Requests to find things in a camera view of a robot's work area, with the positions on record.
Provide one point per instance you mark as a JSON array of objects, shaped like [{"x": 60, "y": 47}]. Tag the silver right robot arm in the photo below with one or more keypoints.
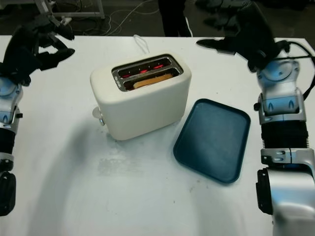
[{"x": 283, "y": 123}]

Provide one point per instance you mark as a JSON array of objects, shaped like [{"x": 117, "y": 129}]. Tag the slice of toast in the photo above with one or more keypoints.
[{"x": 152, "y": 79}]

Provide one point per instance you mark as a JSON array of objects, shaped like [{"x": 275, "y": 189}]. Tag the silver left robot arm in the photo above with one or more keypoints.
[{"x": 7, "y": 105}]

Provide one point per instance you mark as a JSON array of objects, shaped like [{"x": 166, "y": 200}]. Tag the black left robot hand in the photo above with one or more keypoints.
[{"x": 23, "y": 46}]

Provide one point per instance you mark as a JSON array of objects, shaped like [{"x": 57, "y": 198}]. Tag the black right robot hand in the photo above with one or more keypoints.
[{"x": 256, "y": 32}]

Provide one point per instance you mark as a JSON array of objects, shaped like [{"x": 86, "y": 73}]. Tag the grey metal frame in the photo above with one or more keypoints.
[{"x": 96, "y": 8}]

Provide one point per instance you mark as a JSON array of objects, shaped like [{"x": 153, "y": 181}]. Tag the dark blue plastic tray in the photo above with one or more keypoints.
[{"x": 212, "y": 141}]

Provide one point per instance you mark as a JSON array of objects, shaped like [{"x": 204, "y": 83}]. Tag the cream white two-slot toaster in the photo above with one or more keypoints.
[{"x": 147, "y": 108}]

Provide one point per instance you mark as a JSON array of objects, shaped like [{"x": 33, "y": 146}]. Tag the white toaster lever knob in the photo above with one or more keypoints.
[{"x": 97, "y": 113}]

